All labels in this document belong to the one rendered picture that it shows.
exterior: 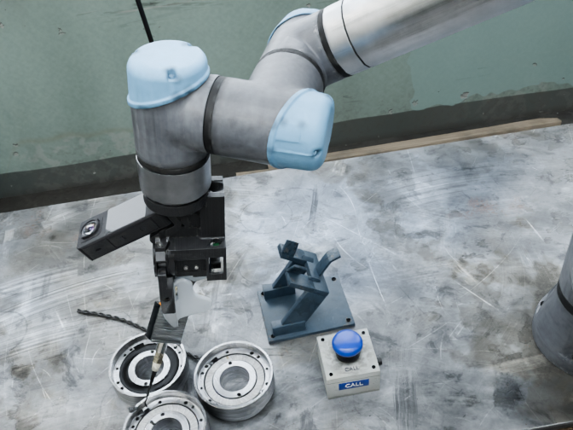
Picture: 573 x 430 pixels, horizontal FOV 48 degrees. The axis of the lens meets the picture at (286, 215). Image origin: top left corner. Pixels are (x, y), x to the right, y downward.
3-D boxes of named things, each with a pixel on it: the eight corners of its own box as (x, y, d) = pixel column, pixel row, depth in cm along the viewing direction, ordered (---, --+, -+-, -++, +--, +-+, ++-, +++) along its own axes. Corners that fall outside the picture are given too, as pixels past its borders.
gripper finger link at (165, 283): (176, 322, 75) (170, 263, 70) (162, 322, 75) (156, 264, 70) (176, 294, 79) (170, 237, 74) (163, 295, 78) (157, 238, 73)
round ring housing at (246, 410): (292, 386, 86) (289, 368, 84) (235, 441, 81) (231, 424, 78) (239, 345, 92) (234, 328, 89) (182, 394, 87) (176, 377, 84)
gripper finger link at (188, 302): (214, 339, 79) (211, 282, 74) (165, 343, 78) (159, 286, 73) (213, 322, 82) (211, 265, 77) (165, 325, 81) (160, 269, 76)
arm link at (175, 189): (134, 177, 62) (137, 130, 68) (139, 212, 65) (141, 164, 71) (211, 174, 63) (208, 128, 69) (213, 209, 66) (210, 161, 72)
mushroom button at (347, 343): (336, 377, 84) (335, 354, 81) (330, 352, 87) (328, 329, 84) (366, 372, 84) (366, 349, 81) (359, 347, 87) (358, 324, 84)
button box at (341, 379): (327, 400, 84) (327, 379, 81) (318, 356, 90) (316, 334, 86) (388, 389, 85) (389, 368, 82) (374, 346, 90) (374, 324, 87)
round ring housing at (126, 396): (106, 369, 91) (98, 352, 88) (174, 337, 94) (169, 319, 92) (130, 427, 84) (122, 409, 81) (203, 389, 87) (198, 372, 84)
